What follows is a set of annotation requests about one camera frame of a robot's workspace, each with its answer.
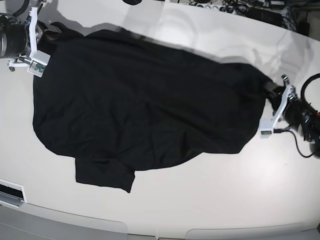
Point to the white power strip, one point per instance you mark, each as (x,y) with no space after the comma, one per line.
(192,2)

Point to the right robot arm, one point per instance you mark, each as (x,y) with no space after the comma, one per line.
(21,31)

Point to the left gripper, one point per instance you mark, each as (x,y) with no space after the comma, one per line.
(293,113)

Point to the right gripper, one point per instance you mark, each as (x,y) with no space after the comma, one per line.
(51,31)

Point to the black t-shirt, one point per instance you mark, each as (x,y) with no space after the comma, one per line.
(118,104)

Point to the white table slot panel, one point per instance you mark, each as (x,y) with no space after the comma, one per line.
(12,194)

